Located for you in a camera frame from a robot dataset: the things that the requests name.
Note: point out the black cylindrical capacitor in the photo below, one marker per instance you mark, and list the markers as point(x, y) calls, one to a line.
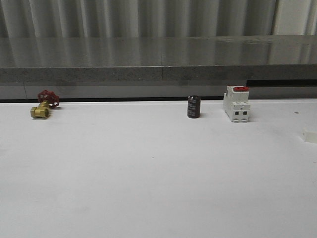
point(193, 108)

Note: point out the white half-ring pipe clamp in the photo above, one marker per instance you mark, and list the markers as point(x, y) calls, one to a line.
point(310, 136)

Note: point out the brass valve red handwheel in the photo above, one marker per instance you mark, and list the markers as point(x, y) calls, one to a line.
point(47, 100)

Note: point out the white circuit breaker red switch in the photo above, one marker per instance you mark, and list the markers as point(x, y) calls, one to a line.
point(236, 104)

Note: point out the grey stone counter ledge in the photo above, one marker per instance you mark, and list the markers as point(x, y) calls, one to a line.
point(216, 59)

